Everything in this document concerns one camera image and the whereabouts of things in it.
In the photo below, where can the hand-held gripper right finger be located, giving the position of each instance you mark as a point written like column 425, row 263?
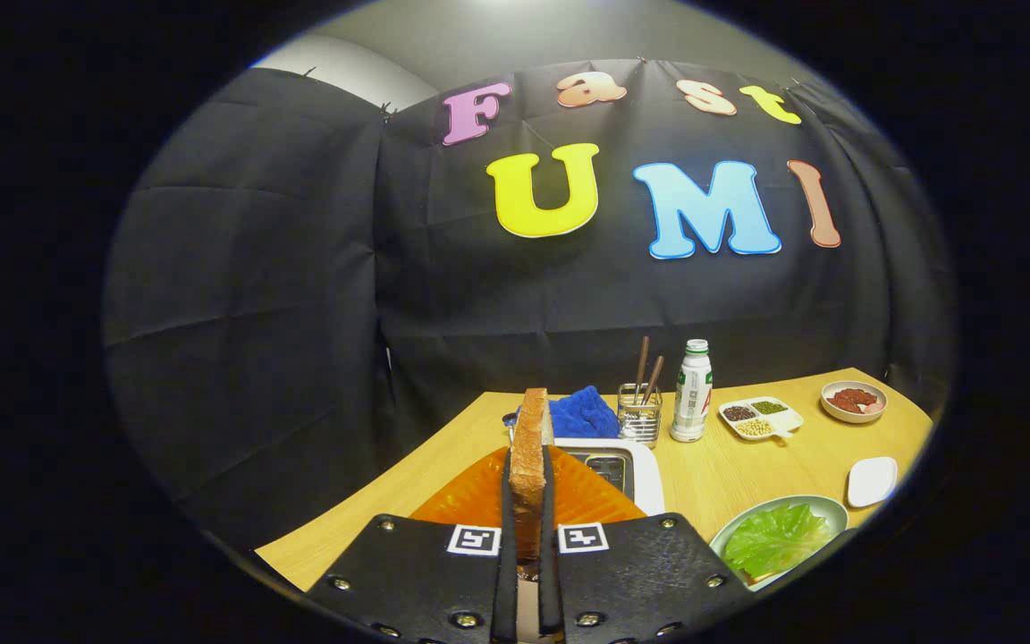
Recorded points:
column 551, row 581

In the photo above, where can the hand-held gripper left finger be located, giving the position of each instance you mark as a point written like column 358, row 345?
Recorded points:
column 504, row 590

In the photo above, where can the toasted bread slice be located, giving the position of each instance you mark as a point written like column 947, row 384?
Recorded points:
column 528, row 465

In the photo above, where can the green lettuce leaf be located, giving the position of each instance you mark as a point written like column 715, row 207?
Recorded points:
column 774, row 541

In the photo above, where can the white toaster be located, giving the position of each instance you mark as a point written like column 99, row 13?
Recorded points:
column 645, row 474

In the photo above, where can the blue cloth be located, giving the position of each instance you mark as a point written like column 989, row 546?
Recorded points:
column 582, row 416

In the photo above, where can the brown chopstick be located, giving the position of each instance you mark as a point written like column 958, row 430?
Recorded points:
column 643, row 362
column 654, row 376

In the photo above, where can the white drink bottle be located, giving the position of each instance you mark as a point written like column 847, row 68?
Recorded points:
column 691, row 398

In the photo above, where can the white divided bean dish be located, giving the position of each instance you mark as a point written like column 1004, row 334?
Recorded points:
column 761, row 419

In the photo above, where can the pale green plate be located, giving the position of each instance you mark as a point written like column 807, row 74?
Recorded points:
column 833, row 512

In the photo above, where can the white bowl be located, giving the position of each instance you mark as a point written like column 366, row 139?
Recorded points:
column 837, row 413

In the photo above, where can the small white dish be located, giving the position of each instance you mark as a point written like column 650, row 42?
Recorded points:
column 873, row 481

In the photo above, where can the black backdrop cloth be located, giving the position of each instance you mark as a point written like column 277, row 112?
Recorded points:
column 300, row 313

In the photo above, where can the red meat slices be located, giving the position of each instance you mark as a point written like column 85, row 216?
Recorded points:
column 853, row 398

